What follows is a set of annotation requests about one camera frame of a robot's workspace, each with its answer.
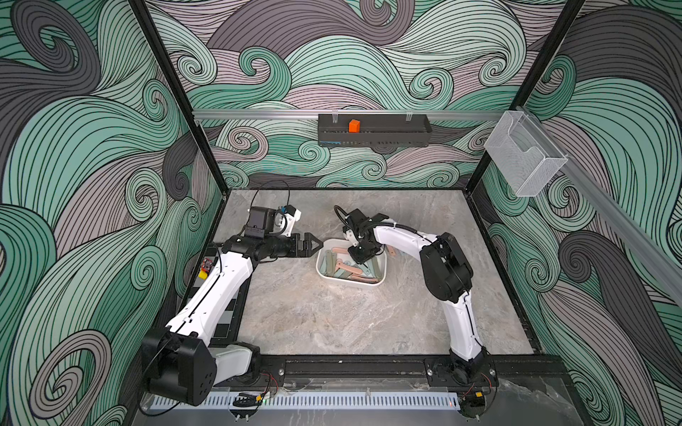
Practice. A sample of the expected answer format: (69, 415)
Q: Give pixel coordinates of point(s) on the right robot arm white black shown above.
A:
(447, 275)

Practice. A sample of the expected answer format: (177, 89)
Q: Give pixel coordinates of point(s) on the white slotted cable duct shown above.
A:
(367, 400)

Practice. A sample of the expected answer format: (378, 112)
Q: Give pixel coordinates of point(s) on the aluminium rail back wall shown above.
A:
(311, 114)

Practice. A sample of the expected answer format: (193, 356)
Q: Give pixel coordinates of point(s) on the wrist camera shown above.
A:
(356, 224)
(264, 222)

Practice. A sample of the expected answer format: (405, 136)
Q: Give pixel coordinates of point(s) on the white storage box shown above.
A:
(334, 255)

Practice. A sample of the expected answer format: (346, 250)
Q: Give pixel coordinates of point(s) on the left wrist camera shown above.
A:
(264, 222)

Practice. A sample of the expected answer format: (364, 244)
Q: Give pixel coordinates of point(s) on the small colourful toy blocks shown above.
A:
(206, 268)

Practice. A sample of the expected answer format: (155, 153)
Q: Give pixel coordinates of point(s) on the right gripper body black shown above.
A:
(365, 251)

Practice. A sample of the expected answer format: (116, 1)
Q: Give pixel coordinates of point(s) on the aluminium rail right wall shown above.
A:
(661, 267)

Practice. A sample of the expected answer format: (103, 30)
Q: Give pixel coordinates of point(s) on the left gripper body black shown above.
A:
(289, 249)

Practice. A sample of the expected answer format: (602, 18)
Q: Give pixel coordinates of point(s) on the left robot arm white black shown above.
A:
(178, 361)

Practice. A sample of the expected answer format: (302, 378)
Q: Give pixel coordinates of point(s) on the pink folding knife top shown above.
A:
(343, 274)

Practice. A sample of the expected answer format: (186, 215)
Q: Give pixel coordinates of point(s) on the orange cube on shelf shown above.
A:
(354, 126)

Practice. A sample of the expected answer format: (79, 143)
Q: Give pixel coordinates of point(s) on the black wall shelf tray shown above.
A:
(377, 131)

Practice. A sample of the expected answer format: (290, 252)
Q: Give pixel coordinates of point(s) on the clear plastic wall bin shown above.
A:
(524, 152)

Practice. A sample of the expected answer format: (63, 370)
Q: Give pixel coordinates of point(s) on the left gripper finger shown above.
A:
(316, 240)
(314, 252)

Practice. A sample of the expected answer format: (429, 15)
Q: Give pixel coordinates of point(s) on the aluminium rail wall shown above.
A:
(311, 114)
(661, 267)

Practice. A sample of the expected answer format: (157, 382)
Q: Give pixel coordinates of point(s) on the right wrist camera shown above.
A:
(356, 224)

